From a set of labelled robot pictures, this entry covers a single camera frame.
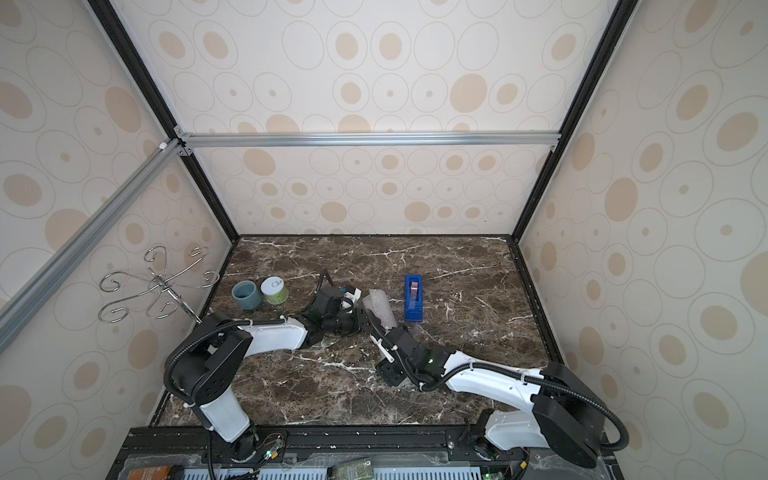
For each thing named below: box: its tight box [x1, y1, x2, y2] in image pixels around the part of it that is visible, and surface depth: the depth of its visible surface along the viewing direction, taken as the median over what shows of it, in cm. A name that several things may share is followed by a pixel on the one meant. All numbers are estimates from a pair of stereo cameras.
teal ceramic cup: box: [231, 280, 263, 310], surface depth 99 cm
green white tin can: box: [260, 276, 289, 305], surface depth 100 cm
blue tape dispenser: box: [404, 275, 423, 322], surface depth 97 cm
